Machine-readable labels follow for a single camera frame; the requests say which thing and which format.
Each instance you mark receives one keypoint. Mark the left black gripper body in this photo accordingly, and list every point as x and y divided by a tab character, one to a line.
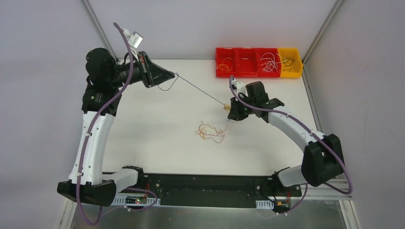
144	69

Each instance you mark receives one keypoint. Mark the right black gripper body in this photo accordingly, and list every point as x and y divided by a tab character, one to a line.
241	109

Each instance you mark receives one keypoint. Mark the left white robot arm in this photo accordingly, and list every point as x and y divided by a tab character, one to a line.
86	182

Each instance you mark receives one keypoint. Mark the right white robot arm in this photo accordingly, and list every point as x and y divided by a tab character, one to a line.
322	154

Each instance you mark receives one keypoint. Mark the left red bin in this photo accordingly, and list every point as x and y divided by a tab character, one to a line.
226	62

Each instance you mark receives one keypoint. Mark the right red bin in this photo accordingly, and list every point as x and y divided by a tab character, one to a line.
269	64

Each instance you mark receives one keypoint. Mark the yellow bin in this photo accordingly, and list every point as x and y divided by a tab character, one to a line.
291	63

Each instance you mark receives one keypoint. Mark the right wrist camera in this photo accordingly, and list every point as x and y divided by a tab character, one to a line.
238	86

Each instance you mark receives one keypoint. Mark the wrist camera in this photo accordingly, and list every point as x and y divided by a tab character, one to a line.
134	39
238	86

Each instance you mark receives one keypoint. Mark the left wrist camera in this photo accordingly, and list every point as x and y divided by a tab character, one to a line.
134	39

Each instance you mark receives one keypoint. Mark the aluminium frame rail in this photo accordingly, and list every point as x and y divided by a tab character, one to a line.
317	208

